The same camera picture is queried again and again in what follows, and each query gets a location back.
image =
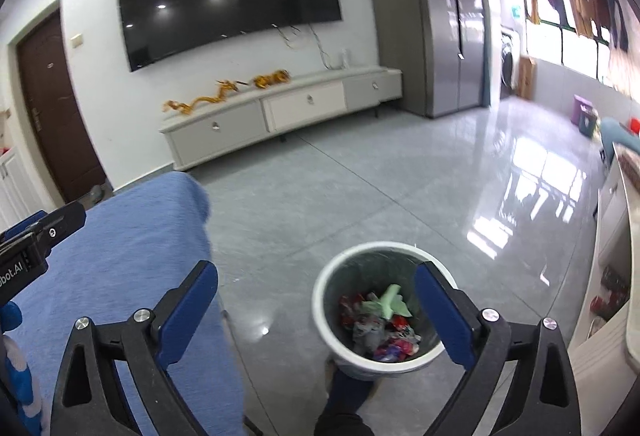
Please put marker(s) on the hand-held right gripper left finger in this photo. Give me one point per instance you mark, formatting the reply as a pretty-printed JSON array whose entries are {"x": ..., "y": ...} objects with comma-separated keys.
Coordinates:
[{"x": 185, "y": 316}]

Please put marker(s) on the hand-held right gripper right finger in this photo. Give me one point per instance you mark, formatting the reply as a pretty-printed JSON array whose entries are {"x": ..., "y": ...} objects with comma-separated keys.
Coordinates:
[{"x": 445, "y": 316}]

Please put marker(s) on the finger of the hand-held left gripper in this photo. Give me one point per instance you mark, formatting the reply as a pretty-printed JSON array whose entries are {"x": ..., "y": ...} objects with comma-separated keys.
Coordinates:
[
  {"x": 22, "y": 227},
  {"x": 62, "y": 222}
]

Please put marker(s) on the green paper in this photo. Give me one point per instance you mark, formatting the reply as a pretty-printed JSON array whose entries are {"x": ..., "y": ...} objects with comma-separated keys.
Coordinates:
[{"x": 394, "y": 302}]

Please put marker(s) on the pile of snack wrappers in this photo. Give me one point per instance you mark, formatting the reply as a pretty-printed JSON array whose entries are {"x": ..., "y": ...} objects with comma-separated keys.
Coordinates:
[{"x": 395, "y": 341}]

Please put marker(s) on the white round trash bin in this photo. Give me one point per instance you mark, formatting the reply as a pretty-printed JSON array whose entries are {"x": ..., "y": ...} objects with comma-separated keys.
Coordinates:
[{"x": 345, "y": 266}]

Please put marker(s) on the white shoe cabinet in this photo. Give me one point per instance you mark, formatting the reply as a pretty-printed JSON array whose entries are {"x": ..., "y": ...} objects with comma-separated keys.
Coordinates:
[{"x": 12, "y": 196}]

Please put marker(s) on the grey shoe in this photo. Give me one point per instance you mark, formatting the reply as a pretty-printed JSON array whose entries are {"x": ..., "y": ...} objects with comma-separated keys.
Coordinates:
[{"x": 96, "y": 193}]

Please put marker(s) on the blue rug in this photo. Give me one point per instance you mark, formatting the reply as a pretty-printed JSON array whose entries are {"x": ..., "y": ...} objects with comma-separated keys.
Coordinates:
[{"x": 125, "y": 241}]

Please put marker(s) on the beige slipper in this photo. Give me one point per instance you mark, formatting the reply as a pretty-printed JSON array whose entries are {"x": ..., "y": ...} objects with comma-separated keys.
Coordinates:
[{"x": 372, "y": 388}]

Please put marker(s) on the dark brown entrance door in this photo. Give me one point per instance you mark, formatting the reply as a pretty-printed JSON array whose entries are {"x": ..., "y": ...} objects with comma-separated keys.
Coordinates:
[{"x": 55, "y": 116}]

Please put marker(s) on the person's leg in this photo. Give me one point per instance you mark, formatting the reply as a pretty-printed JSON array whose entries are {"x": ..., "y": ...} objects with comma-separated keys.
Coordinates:
[{"x": 345, "y": 411}]

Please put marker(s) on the long golden dragon ornament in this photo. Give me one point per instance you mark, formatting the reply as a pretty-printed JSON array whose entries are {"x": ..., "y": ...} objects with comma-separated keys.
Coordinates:
[{"x": 205, "y": 99}]

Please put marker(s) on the white low television cabinet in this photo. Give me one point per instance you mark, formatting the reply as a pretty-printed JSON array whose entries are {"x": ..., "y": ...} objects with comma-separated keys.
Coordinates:
[{"x": 225, "y": 126}]

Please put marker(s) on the white coffee table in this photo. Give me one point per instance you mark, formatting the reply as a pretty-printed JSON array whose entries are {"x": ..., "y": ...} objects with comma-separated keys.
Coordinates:
[{"x": 612, "y": 216}]

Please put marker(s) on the purple storage box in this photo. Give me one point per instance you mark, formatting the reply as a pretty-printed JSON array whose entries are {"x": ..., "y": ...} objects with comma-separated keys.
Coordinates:
[{"x": 584, "y": 114}]

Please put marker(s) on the blue sofa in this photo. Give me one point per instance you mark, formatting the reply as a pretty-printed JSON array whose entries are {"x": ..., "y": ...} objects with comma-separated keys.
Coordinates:
[{"x": 617, "y": 136}]

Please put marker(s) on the cardboard box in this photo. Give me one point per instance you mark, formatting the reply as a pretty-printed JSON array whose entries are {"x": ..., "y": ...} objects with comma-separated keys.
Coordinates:
[{"x": 526, "y": 77}]

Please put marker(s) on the short golden dragon ornament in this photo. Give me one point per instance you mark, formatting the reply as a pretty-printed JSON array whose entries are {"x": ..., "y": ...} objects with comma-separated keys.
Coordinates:
[{"x": 272, "y": 79}]

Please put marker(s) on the white washing machine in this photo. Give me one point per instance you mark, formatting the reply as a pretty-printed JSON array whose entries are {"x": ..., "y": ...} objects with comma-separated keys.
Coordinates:
[{"x": 510, "y": 64}]

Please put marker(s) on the grey double-door refrigerator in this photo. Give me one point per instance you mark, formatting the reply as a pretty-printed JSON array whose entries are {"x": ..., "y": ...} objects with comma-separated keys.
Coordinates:
[{"x": 430, "y": 26}]

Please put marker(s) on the balcony window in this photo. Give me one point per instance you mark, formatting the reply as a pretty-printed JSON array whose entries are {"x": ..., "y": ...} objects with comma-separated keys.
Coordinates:
[{"x": 560, "y": 46}]

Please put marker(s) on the row of hanging clothes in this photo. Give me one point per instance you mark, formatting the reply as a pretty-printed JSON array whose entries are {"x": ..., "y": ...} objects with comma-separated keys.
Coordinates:
[{"x": 580, "y": 1}]

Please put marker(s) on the beige wall light switch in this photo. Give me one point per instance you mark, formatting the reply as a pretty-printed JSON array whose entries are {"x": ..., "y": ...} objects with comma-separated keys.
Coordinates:
[{"x": 76, "y": 41}]

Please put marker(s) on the large black wall television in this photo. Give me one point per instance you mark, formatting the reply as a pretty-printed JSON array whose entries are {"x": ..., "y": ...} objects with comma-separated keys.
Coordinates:
[{"x": 225, "y": 1}]

